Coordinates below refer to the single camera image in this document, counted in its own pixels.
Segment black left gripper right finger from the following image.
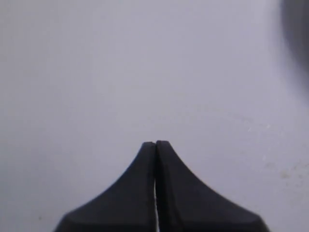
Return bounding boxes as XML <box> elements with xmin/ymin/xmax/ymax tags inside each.
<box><xmin>155</xmin><ymin>141</ymin><xmax>269</xmax><ymax>232</ymax></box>

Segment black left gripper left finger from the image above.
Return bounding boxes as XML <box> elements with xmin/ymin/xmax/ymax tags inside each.
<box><xmin>56</xmin><ymin>142</ymin><xmax>156</xmax><ymax>232</ymax></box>

